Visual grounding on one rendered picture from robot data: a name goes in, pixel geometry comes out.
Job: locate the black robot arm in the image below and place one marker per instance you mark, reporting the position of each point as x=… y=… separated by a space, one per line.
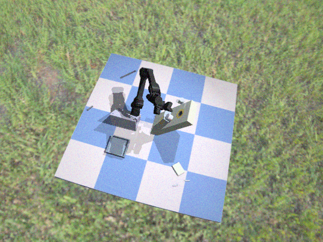
x=154 y=95

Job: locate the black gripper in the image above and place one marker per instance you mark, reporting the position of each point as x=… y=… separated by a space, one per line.
x=166 y=106

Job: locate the grey service panel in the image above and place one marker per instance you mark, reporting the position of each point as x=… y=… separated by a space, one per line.
x=183 y=116

